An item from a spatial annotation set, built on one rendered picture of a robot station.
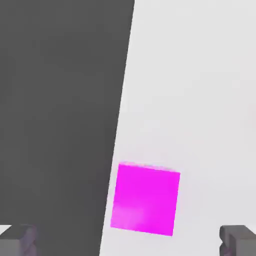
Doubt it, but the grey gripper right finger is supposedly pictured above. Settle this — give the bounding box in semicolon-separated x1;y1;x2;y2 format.
219;224;256;256

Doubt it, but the small magenta cube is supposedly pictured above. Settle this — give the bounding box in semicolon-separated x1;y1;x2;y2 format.
109;163;181;237

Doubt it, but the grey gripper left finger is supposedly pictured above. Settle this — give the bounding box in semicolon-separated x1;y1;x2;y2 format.
0;224;39;256

